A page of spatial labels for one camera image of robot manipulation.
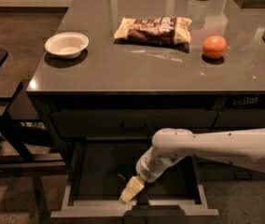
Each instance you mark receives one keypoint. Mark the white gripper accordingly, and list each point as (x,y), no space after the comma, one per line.
(146,169)

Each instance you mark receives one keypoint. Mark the green and yellow sponge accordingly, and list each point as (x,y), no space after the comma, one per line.
(122,177)

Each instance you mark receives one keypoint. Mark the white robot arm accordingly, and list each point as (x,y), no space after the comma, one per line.
(244,149)

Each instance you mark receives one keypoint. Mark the open grey middle drawer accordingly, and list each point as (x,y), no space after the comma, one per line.
(93,188)

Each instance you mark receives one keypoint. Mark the closed grey top drawer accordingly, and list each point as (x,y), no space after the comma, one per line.
(106,122)

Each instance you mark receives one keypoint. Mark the grey kitchen island cabinet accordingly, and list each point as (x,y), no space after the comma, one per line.
(48,102)

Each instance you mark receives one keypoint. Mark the black bar stool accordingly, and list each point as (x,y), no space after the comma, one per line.
(15,111)

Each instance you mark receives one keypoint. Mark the white paper bowl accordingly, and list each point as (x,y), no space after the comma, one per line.
(68,45)

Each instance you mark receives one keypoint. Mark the brown and yellow snack bag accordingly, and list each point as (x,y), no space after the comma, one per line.
(161,31)

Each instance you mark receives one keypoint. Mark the orange round fruit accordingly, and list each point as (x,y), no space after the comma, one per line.
(214,46)

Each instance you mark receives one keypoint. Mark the black drawer handle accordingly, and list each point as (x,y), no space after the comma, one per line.
(133,129)

